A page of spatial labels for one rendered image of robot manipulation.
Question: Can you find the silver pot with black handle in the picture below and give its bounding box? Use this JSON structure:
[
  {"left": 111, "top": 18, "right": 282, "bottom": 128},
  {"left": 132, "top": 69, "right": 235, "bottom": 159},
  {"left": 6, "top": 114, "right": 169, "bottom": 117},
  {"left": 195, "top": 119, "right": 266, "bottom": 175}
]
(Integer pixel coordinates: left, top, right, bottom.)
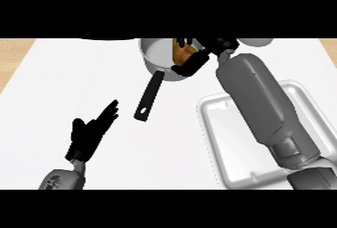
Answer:
[{"left": 133, "top": 38, "right": 209, "bottom": 123}]

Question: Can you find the pale grey rounded object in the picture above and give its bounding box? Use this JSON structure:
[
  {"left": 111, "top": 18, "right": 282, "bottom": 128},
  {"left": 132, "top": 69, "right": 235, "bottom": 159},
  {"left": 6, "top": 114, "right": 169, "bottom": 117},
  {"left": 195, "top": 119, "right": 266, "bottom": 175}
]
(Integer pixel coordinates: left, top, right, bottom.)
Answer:
[{"left": 237, "top": 38, "right": 276, "bottom": 48}]

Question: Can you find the brown pear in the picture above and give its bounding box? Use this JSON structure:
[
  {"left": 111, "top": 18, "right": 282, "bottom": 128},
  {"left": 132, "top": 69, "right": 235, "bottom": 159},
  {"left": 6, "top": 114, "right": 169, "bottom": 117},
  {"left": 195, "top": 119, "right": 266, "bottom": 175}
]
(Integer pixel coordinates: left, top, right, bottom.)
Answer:
[{"left": 172, "top": 38, "right": 198, "bottom": 67}]

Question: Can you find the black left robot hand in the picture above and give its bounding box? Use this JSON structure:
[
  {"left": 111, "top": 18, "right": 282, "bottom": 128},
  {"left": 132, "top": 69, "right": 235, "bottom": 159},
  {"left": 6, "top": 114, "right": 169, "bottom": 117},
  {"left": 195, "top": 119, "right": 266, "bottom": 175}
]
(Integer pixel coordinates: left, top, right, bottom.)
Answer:
[{"left": 65, "top": 99, "right": 121, "bottom": 163}]

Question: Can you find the white plastic tray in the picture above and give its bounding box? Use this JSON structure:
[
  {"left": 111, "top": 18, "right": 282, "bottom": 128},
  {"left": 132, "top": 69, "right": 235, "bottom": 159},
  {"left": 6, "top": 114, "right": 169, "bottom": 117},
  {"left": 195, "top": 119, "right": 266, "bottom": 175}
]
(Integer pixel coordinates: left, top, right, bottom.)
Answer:
[{"left": 195, "top": 78, "right": 337, "bottom": 191}]

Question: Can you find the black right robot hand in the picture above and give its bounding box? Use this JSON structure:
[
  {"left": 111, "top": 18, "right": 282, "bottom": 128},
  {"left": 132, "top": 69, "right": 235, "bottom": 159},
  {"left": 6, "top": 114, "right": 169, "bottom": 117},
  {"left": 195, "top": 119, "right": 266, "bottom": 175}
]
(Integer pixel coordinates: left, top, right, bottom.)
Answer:
[{"left": 170, "top": 38, "right": 241, "bottom": 78}]

